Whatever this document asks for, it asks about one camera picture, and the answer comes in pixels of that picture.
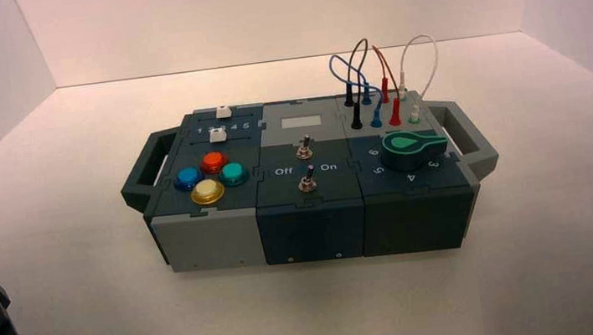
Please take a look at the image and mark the green rotary knob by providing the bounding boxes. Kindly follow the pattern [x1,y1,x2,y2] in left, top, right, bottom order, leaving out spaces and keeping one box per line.
[379,125,452,174]

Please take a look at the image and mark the small grey display screen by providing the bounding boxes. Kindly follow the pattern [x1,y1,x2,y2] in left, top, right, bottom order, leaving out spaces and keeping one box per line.
[280,113,323,131]

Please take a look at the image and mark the modular grey control box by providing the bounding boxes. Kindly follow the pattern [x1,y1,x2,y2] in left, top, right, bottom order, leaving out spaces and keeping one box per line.
[113,75,509,286]

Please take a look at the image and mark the teal push button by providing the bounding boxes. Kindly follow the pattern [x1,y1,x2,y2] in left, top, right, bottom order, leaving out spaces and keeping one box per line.
[216,161,251,189]

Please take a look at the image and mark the orange push button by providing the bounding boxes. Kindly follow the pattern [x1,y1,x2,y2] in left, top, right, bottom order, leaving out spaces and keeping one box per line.
[198,149,230,177]

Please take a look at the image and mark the yellow push button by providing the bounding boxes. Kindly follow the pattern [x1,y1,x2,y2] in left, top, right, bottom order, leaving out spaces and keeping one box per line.
[188,177,227,208]

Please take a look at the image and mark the blue push button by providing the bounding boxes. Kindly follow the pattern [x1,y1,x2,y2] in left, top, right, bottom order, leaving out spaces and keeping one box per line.
[172,165,207,193]

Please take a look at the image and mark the metal toggle switch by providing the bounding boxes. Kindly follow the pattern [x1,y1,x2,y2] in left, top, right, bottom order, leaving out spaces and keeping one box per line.
[296,165,317,194]
[295,135,314,161]

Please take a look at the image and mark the black jumper cable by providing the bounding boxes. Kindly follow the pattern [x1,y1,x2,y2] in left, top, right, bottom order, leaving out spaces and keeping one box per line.
[336,37,379,131]

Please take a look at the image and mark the red jumper cable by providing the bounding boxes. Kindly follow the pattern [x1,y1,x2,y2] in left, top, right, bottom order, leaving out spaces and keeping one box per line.
[371,42,405,128]

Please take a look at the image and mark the white jumper cable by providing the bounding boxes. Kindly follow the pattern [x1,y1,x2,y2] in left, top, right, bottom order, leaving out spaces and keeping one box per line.
[392,33,447,126]

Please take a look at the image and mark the dark green box handle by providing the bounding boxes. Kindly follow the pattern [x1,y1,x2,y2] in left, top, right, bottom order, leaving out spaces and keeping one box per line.
[115,127,189,216]

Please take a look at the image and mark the grey box handle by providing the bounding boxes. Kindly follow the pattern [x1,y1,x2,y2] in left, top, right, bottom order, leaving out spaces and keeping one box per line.
[425,92,502,188]

